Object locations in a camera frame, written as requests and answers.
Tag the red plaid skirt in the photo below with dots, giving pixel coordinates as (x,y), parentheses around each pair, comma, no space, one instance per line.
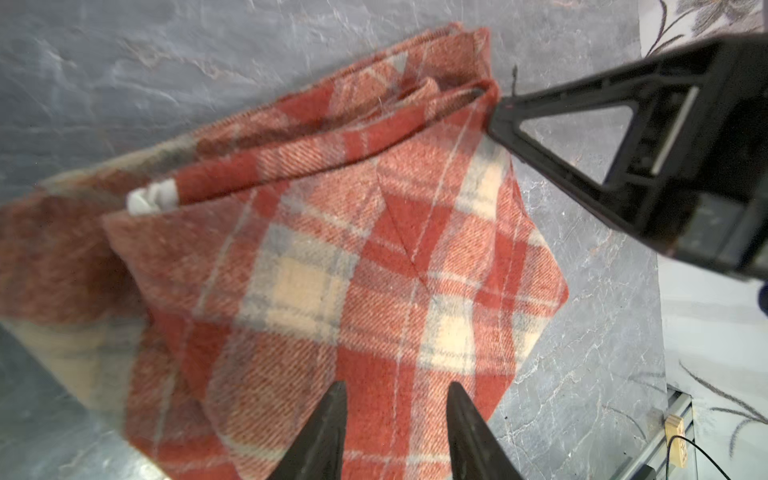
(201,295)

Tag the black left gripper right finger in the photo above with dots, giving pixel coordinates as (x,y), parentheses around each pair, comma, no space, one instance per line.
(475,454)

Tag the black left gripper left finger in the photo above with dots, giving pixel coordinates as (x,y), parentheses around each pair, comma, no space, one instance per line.
(317,451)

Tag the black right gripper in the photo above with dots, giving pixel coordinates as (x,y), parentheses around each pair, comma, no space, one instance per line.
(674,147)

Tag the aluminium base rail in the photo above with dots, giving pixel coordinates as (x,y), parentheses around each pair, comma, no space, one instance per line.
(653,454)

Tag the small wooden block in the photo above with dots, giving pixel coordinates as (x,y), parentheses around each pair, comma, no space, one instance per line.
(677,451)

